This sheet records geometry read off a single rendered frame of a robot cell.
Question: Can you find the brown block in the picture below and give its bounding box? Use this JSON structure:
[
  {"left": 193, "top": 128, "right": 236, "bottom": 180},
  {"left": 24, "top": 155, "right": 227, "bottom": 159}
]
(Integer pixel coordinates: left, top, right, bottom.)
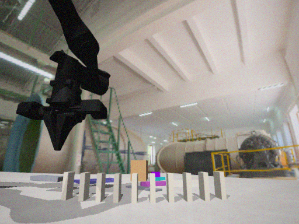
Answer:
[{"left": 130, "top": 160, "right": 148, "bottom": 181}]

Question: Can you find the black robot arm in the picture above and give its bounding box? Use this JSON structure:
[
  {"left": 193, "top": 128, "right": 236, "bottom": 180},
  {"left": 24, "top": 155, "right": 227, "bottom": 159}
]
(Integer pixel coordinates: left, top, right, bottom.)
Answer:
[{"left": 48, "top": 0, "right": 110, "bottom": 95}]

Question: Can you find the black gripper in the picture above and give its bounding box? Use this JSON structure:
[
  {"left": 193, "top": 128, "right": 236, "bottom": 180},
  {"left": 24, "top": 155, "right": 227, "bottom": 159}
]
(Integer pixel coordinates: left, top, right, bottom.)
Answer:
[{"left": 16, "top": 76, "right": 107, "bottom": 151}]

